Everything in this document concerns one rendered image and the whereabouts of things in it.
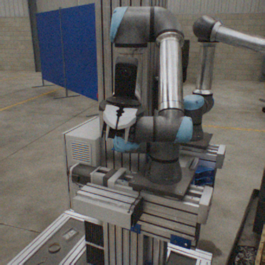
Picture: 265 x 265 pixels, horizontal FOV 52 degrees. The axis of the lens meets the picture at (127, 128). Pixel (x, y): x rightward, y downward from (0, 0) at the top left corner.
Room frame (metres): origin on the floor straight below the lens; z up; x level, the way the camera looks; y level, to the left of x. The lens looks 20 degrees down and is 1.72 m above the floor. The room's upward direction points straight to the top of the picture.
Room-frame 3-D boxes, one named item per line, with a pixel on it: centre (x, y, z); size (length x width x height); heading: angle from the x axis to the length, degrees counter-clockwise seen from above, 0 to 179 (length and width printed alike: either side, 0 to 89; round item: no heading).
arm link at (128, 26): (1.00, -0.02, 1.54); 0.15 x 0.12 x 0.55; 86
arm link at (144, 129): (0.74, -0.02, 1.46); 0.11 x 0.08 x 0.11; 86
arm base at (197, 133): (1.44, -0.36, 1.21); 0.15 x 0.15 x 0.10
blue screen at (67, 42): (7.50, 1.71, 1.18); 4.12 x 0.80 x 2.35; 35
